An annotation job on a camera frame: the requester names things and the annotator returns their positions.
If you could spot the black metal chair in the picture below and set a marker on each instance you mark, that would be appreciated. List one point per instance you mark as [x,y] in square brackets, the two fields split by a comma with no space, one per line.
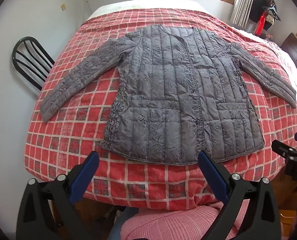
[26,62]

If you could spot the white striped curtain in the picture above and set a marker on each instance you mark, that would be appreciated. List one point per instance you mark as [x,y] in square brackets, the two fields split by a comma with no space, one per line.
[243,2]

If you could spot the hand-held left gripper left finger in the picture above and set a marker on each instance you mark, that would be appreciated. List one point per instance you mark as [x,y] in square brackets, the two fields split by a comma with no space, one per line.
[88,171]

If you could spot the white bed sheet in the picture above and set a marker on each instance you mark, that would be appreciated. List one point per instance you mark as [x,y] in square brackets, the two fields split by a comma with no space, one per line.
[143,3]

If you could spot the dark wooden headboard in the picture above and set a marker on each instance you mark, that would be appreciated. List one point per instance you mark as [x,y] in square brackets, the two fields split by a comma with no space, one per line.
[292,47]

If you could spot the pink checked pants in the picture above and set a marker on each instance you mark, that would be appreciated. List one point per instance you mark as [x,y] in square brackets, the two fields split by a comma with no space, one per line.
[178,222]

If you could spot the grey quilted floral jacket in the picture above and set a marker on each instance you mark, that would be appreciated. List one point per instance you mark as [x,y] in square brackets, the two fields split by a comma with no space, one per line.
[173,92]

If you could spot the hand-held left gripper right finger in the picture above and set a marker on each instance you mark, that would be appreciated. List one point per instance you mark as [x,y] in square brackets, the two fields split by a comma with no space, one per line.
[211,173]

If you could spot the red plaid bedspread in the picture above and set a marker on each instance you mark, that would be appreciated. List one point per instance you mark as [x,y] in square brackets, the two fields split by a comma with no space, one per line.
[83,140]

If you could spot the coat rack with dark clothes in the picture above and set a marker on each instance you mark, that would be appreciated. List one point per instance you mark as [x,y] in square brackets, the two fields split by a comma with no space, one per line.
[261,7]

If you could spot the red hanging bag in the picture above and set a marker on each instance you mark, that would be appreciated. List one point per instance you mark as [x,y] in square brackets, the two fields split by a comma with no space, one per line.
[260,25]

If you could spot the wall switch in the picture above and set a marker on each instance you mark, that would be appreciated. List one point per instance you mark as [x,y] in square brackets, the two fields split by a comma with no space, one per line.
[62,6]

